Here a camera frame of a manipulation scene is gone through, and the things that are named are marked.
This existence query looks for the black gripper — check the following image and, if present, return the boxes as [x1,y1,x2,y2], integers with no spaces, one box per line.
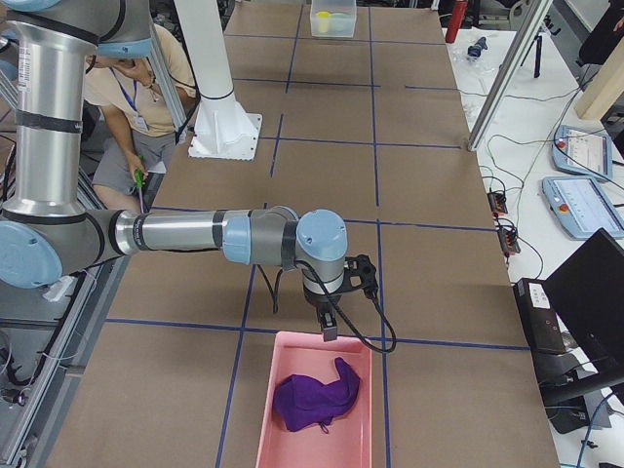
[302,254,378,341]

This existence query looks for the purple cloth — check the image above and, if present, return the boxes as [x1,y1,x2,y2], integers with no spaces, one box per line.
[273,357,362,434]

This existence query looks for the yellow plastic cup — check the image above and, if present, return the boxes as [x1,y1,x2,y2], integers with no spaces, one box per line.
[314,11,332,28]

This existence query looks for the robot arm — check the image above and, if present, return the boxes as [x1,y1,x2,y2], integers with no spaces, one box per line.
[1,1,378,340]

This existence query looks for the black computer box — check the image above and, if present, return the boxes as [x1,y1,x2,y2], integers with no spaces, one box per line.
[513,278,579,355]

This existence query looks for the translucent white plastic box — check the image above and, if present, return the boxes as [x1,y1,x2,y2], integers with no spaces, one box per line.
[309,0,357,38]

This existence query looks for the pink plastic bin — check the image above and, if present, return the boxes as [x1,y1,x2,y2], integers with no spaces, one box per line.
[255,331,372,467]

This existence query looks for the black power strip right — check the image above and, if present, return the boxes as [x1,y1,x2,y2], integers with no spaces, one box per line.
[496,225,521,257]

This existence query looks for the black power strip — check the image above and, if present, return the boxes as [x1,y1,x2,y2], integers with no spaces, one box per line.
[487,191,508,217]
[496,225,521,257]

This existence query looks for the black power strip left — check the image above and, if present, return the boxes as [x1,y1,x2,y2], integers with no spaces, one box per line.
[487,191,508,217]

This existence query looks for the black monitor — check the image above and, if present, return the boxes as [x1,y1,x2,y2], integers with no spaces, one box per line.
[543,228,623,371]

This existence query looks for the seated person beige shirt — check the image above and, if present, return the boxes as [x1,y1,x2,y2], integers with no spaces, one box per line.
[84,55,177,213]

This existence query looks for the teach pendant near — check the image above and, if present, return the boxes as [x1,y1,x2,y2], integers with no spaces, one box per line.
[541,175,623,240]

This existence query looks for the teach pendant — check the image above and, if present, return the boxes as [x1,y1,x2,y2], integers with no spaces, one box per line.
[541,175,623,240]
[552,125,613,181]

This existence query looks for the teach pendant far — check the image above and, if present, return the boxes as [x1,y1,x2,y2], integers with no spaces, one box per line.
[552,125,613,181]

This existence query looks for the folded dark blue umbrella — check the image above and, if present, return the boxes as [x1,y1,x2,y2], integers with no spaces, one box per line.
[467,36,488,59]

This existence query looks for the red bottle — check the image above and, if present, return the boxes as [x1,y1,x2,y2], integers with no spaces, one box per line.
[445,0,468,44]

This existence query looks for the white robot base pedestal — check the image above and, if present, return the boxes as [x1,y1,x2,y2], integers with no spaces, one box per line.
[175,0,262,161]

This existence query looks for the green handled scissors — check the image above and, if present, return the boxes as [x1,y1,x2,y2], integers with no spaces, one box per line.
[134,169,145,214]

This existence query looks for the aluminium frame post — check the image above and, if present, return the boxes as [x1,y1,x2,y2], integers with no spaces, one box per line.
[467,0,553,151]

